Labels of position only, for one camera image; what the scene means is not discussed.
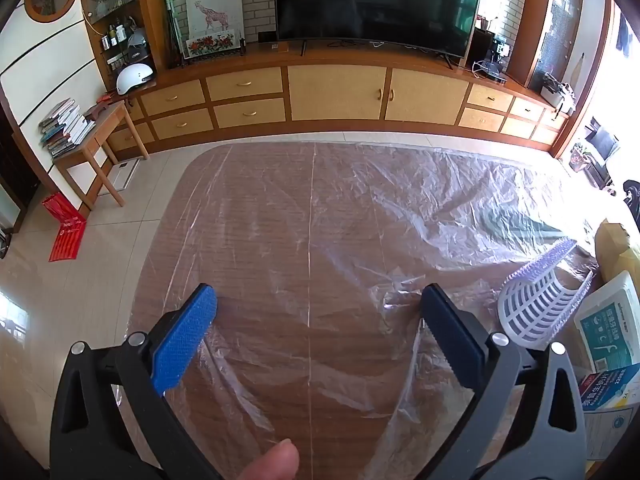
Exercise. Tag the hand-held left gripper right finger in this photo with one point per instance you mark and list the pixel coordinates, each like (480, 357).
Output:
(450, 327)

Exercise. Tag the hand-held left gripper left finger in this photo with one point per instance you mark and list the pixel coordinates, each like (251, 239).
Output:
(182, 340)

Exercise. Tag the brown paper bag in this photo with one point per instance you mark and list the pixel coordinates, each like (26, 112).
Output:
(612, 250)

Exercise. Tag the person's left hand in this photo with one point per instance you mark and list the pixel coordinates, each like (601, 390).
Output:
(270, 462)

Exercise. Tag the white slotted plastic basket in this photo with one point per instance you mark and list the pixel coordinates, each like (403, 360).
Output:
(535, 305)

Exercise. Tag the red paper bag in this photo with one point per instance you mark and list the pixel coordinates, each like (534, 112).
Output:
(67, 237)

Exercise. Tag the white and teal box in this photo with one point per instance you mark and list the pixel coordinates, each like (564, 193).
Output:
(610, 325)

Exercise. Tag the clear plastic table sheet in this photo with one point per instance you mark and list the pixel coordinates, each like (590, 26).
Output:
(310, 240)

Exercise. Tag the blue and white box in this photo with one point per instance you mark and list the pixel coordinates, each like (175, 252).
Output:
(610, 385)

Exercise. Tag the white bathroom scale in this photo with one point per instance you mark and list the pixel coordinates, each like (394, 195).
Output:
(120, 175)

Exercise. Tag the white printed carton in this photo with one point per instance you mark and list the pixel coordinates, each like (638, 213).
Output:
(607, 430)

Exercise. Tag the potted plant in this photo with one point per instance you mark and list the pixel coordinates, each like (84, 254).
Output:
(580, 157)

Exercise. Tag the small wooden side table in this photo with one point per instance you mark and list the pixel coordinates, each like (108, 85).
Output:
(107, 120)

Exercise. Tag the stack of books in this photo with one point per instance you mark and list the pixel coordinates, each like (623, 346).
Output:
(65, 127)

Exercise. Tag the grey printer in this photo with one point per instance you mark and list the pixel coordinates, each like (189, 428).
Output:
(555, 90)

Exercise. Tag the white helmet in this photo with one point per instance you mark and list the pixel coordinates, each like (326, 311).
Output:
(132, 77)

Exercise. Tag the black coffee machine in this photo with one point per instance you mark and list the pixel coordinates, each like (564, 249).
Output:
(495, 55)

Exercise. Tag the black speaker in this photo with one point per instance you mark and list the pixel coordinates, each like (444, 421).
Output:
(480, 45)

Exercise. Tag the red flower picture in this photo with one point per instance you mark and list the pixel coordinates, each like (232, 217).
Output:
(212, 45)

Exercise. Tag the grey helmet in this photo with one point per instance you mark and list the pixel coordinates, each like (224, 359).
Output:
(137, 45)

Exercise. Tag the cluster of small bottles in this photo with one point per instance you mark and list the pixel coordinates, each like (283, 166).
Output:
(114, 36)

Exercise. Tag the giraffe picture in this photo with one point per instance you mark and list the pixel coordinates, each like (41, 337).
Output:
(215, 15)

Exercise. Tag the large flat television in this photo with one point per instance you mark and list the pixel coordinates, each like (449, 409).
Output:
(375, 0)

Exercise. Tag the dark hanging garment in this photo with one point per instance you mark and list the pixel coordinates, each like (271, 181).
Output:
(627, 35)

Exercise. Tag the wooden wall cabinet unit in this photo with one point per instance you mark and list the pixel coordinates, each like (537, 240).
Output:
(335, 92)

